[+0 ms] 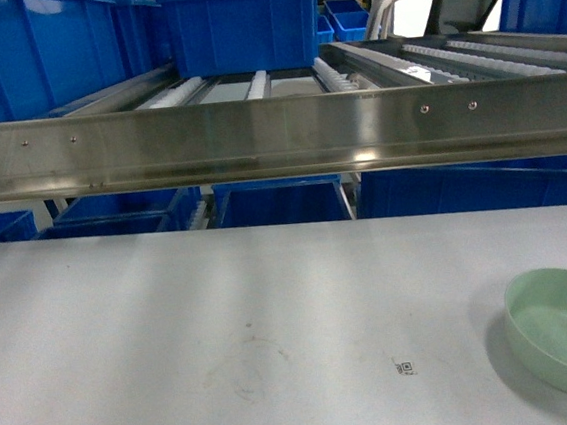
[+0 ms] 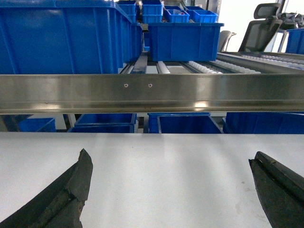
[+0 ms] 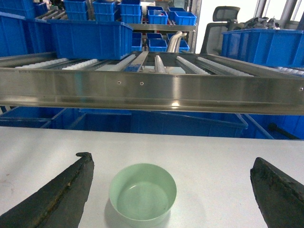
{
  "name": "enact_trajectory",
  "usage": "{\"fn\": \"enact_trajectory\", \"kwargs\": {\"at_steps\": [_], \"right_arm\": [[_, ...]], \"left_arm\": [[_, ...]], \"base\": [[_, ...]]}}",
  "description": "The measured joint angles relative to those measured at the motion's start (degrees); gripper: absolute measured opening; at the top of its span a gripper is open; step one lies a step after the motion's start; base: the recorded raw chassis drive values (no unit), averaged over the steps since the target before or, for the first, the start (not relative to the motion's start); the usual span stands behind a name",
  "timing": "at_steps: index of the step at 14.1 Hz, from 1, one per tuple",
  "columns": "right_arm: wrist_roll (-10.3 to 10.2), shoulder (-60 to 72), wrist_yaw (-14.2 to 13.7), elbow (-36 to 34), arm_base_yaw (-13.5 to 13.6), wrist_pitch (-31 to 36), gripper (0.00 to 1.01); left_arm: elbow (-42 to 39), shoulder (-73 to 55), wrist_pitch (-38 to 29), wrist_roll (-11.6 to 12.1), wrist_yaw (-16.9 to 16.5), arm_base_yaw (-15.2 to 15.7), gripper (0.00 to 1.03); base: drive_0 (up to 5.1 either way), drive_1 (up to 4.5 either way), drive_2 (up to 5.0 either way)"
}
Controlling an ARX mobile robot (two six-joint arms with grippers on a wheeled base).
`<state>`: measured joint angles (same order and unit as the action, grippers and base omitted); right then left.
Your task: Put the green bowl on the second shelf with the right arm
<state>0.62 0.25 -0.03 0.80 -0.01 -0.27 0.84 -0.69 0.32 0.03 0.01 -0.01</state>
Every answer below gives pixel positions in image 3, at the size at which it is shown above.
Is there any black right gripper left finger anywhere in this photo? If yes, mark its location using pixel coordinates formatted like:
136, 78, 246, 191
0, 152, 95, 228

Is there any background shelf with blue bins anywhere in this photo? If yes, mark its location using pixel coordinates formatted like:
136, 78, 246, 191
120, 0, 201, 52

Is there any large blue bin centre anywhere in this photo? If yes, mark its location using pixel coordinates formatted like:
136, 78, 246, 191
48, 19, 133, 60

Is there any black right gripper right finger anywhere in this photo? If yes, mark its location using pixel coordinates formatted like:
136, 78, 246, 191
250, 157, 304, 228

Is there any large blue bin right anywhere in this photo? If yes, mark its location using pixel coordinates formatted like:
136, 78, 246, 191
221, 28, 304, 68

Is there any stainless steel roller shelf rack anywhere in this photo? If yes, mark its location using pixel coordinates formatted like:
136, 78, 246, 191
0, 52, 304, 115

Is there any black mesh office chair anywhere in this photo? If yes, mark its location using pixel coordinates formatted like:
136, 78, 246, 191
200, 6, 243, 55

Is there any blue bin below shelf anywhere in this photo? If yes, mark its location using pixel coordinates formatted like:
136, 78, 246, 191
131, 111, 248, 138

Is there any green bowl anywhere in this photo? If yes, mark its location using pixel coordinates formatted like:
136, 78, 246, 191
109, 163, 177, 228

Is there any large blue bin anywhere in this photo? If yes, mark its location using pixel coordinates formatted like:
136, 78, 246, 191
0, 12, 56, 57
221, 28, 304, 68
48, 19, 133, 60

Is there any large blue bin far left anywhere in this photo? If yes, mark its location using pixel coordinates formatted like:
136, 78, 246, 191
0, 12, 56, 57

